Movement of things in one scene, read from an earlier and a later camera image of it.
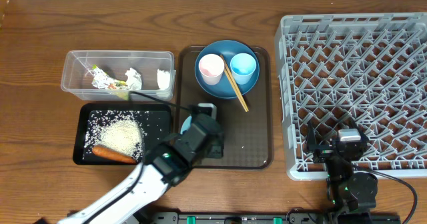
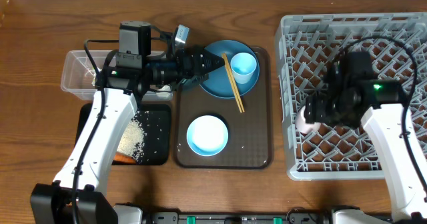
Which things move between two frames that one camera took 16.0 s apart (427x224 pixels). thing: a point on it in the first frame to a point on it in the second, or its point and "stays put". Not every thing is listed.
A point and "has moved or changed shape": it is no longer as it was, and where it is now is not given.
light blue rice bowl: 186,125 to 207,135
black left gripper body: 217,150 to 183,76
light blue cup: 243,66 stays put
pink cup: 211,67 has moved or changed shape
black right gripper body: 323,153 to 329,111
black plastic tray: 153,121 stays put
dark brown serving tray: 247,135 stays put
